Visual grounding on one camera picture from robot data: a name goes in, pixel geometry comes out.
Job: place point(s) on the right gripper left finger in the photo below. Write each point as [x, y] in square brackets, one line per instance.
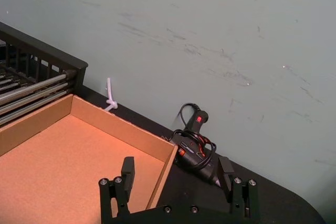
[127, 174]

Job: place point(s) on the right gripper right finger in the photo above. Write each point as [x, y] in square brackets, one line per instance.
[225, 174]

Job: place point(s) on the shallow brown cardboard tray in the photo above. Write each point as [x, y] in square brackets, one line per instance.
[65, 155]

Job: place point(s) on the black rack with steel bars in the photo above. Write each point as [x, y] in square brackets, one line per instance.
[52, 53]

